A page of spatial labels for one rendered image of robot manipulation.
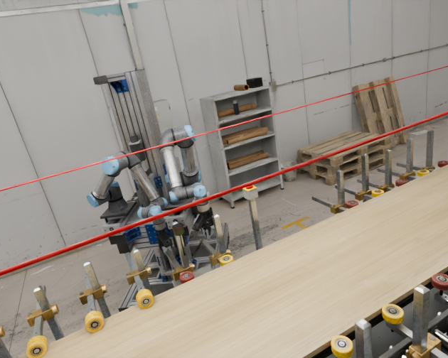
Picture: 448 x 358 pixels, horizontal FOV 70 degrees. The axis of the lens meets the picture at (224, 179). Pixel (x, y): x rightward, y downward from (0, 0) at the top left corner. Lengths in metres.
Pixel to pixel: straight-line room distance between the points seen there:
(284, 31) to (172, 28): 1.71
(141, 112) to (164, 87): 1.96
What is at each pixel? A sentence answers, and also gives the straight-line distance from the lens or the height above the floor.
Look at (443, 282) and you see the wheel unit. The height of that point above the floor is 0.91.
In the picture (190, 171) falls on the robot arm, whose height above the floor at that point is 1.27.
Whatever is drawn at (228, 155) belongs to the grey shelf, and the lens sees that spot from 4.88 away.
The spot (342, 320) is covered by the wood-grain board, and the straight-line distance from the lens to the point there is 1.54.
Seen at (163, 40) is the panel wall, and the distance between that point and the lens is 4.51.
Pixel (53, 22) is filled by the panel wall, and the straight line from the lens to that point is 4.36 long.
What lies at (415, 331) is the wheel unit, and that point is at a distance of 1.48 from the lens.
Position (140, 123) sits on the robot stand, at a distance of 2.55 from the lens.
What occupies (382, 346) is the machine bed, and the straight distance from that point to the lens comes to 1.81.
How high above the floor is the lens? 1.99
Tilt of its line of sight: 20 degrees down
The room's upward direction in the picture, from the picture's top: 11 degrees counter-clockwise
